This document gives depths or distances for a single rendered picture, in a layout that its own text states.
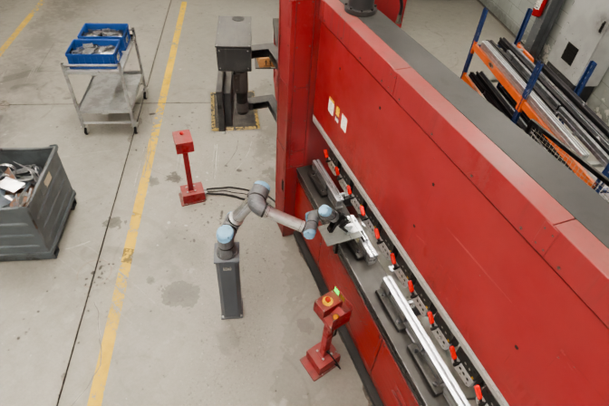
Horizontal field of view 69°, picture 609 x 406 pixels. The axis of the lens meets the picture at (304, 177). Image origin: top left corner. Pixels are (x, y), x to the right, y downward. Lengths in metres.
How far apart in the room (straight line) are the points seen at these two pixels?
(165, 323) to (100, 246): 1.07
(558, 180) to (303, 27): 1.88
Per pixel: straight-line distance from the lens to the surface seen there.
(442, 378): 2.75
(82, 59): 5.43
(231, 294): 3.57
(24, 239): 4.42
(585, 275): 1.67
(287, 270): 4.12
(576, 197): 1.84
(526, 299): 1.93
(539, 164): 1.92
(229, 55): 3.21
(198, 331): 3.85
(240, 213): 3.06
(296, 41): 3.10
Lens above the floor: 3.36
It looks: 43 degrees down
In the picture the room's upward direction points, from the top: 5 degrees clockwise
